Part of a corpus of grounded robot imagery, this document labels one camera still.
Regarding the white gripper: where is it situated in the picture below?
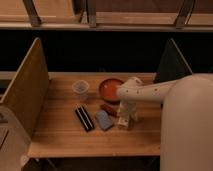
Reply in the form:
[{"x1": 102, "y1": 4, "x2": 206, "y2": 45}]
[{"x1": 117, "y1": 100, "x2": 138, "y2": 127}]

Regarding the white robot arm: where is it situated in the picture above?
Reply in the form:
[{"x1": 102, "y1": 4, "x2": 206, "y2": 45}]
[{"x1": 117, "y1": 74, "x2": 213, "y2": 171}]

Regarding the orange ceramic bowl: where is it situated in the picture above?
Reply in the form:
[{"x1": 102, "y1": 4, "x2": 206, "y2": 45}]
[{"x1": 98, "y1": 78, "x2": 123, "y2": 103}]

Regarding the red brown chili pepper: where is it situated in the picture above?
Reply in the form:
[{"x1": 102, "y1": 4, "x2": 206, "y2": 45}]
[{"x1": 100, "y1": 104, "x2": 117, "y2": 117}]

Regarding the blue sponge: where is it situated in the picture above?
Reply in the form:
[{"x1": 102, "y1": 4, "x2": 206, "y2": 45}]
[{"x1": 96, "y1": 110, "x2": 113, "y2": 131}]

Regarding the black striped rectangular box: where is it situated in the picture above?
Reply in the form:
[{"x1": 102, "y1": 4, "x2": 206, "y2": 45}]
[{"x1": 75, "y1": 106, "x2": 94, "y2": 132}]

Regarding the clear plastic cup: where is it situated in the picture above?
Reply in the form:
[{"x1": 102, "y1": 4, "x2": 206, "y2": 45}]
[{"x1": 72, "y1": 80, "x2": 90, "y2": 101}]

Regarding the right dark side panel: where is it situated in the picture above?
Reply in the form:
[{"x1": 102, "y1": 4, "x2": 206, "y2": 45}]
[{"x1": 154, "y1": 39, "x2": 193, "y2": 83}]

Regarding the left wooden side panel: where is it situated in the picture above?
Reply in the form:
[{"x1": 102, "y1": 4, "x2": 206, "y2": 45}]
[{"x1": 0, "y1": 38, "x2": 49, "y2": 141}]

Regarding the wooden shelf rack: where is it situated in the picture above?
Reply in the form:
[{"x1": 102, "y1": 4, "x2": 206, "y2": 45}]
[{"x1": 0, "y1": 0, "x2": 213, "y2": 32}]

